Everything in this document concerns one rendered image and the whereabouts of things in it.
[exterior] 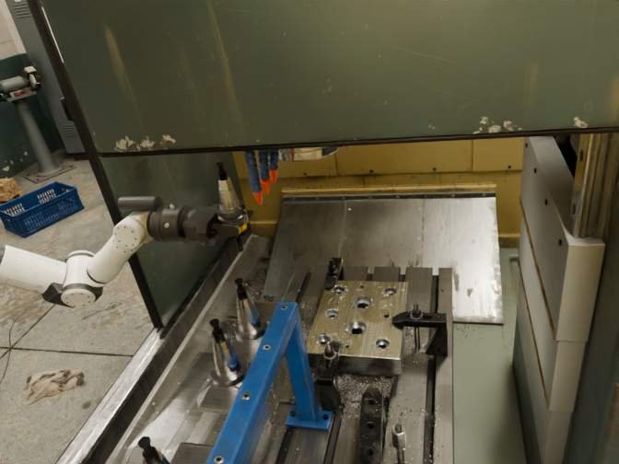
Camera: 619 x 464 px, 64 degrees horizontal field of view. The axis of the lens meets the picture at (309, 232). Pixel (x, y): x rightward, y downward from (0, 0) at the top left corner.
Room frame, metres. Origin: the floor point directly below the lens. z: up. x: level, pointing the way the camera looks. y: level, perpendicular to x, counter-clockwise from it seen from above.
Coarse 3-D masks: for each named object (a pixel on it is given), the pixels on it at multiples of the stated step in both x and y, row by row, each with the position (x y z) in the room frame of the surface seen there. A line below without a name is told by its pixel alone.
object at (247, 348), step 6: (234, 342) 0.70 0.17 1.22; (240, 342) 0.69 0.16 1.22; (246, 342) 0.69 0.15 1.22; (252, 342) 0.69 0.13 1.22; (258, 342) 0.69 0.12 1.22; (234, 348) 0.68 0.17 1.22; (240, 348) 0.68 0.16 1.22; (246, 348) 0.68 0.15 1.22; (252, 348) 0.67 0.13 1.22; (240, 354) 0.66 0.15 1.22; (246, 354) 0.66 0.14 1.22; (252, 354) 0.66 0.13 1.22; (246, 360) 0.65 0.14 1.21
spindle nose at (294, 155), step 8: (280, 152) 0.85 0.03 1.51; (288, 152) 0.84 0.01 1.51; (296, 152) 0.84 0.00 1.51; (304, 152) 0.83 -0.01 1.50; (312, 152) 0.83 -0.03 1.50; (320, 152) 0.84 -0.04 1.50; (328, 152) 0.84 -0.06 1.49; (280, 160) 0.86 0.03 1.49; (288, 160) 0.84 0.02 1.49; (296, 160) 0.84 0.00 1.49; (304, 160) 0.84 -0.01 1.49
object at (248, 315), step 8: (248, 296) 0.72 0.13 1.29; (240, 304) 0.72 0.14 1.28; (248, 304) 0.72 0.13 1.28; (240, 312) 0.72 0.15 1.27; (248, 312) 0.71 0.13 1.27; (256, 312) 0.73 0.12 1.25; (240, 320) 0.72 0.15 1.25; (248, 320) 0.71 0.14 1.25; (256, 320) 0.72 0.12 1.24; (240, 328) 0.72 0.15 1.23; (248, 328) 0.71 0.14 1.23; (256, 328) 0.71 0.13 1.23
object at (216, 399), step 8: (208, 392) 0.59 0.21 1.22; (216, 392) 0.58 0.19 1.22; (224, 392) 0.58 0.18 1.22; (232, 392) 0.58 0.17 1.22; (200, 400) 0.57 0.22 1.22; (208, 400) 0.57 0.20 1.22; (216, 400) 0.57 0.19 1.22; (224, 400) 0.56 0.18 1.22; (232, 400) 0.56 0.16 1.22; (200, 408) 0.56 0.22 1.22; (208, 408) 0.55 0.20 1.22; (216, 408) 0.55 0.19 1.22; (224, 408) 0.55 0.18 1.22
